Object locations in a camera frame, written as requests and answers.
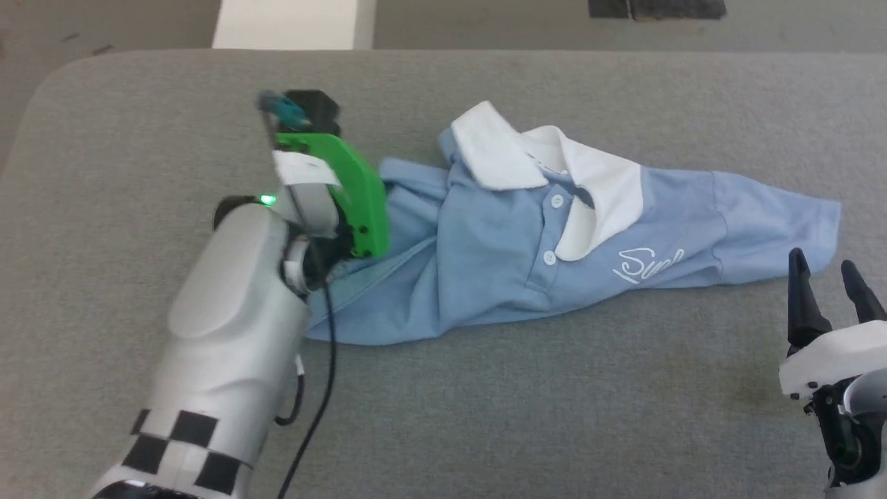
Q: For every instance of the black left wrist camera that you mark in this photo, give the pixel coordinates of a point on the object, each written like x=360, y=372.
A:
x=317, y=107

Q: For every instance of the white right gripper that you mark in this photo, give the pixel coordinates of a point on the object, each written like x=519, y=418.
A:
x=831, y=360

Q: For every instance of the large black floor plate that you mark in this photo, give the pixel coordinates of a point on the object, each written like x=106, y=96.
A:
x=679, y=8

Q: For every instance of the small black floor plate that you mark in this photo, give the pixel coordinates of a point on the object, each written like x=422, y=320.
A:
x=608, y=8

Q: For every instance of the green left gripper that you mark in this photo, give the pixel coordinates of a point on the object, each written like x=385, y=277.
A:
x=364, y=201

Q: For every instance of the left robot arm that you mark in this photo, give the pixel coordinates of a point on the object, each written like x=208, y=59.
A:
x=229, y=333

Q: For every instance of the white box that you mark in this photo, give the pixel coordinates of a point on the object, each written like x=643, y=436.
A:
x=291, y=24

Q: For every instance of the light blue polo shirt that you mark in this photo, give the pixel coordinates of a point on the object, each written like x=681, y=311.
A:
x=485, y=242

